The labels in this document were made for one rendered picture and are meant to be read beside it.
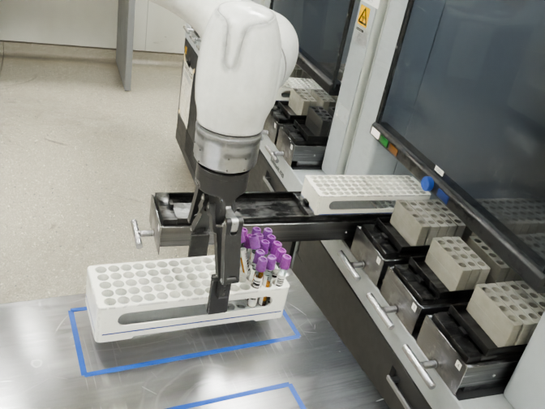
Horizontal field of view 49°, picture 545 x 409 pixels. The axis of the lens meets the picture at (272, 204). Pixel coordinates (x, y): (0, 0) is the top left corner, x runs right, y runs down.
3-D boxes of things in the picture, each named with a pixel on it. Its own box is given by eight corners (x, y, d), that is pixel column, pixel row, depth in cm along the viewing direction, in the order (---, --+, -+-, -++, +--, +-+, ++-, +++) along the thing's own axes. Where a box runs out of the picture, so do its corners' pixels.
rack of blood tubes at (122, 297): (260, 279, 104) (267, 250, 101) (283, 316, 97) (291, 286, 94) (84, 298, 91) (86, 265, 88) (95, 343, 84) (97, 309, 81)
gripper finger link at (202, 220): (204, 200, 85) (203, 191, 85) (186, 234, 94) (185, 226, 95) (230, 199, 87) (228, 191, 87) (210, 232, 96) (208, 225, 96)
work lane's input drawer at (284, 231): (405, 214, 160) (415, 185, 155) (432, 243, 148) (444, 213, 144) (129, 221, 134) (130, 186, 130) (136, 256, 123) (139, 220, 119)
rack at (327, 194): (405, 195, 153) (411, 174, 150) (424, 217, 145) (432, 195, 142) (298, 197, 143) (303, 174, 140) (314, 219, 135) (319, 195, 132)
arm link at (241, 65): (260, 147, 75) (280, 114, 86) (282, 22, 67) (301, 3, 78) (178, 127, 76) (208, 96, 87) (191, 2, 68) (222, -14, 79)
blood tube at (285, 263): (264, 307, 97) (281, 253, 91) (273, 307, 97) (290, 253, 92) (267, 314, 96) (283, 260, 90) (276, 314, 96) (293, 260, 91)
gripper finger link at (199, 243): (191, 236, 93) (190, 233, 94) (186, 271, 97) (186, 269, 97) (210, 234, 94) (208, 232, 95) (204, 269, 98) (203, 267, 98)
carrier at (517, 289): (541, 346, 106) (555, 321, 103) (532, 348, 105) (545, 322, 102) (501, 304, 115) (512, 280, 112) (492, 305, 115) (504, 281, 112)
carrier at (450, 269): (462, 295, 116) (472, 270, 113) (453, 296, 115) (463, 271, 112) (431, 260, 125) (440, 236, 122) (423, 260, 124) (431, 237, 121)
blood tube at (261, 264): (246, 308, 96) (259, 254, 90) (255, 312, 95) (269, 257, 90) (243, 315, 94) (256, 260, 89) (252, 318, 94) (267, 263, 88)
